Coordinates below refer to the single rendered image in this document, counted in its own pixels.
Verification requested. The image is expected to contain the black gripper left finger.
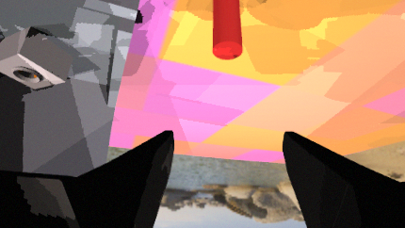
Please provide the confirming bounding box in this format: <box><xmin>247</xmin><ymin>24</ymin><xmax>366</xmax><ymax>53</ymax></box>
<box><xmin>0</xmin><ymin>130</ymin><xmax>174</xmax><ymax>228</ymax></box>

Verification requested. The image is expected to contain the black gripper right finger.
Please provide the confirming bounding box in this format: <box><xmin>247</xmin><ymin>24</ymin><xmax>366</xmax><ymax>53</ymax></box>
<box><xmin>282</xmin><ymin>131</ymin><xmax>405</xmax><ymax>228</ymax></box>

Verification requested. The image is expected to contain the white block with hole in top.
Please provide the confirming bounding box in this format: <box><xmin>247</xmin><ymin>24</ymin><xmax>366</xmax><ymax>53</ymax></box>
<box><xmin>0</xmin><ymin>26</ymin><xmax>73</xmax><ymax>89</ymax></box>

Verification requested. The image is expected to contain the dark red peg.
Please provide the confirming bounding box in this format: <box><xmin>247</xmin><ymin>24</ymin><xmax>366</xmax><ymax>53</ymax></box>
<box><xmin>213</xmin><ymin>0</ymin><xmax>243</xmax><ymax>60</ymax></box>

